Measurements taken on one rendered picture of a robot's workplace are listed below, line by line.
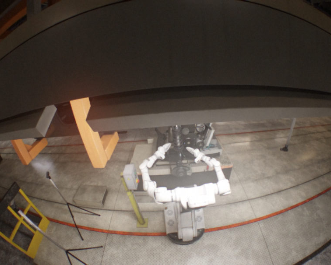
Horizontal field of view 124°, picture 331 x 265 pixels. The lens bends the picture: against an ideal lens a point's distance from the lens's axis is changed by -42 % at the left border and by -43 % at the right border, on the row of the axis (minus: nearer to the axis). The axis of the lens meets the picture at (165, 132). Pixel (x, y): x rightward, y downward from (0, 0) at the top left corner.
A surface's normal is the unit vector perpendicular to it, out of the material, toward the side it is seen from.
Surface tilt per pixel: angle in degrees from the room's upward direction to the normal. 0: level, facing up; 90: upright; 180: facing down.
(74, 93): 90
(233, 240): 0
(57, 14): 90
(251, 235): 0
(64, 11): 90
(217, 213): 0
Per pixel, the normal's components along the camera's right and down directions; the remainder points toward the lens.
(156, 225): -0.08, -0.87
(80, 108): 0.00, 0.48
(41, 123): 1.00, -0.07
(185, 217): -0.01, -0.29
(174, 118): 0.04, 0.82
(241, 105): -0.07, -0.56
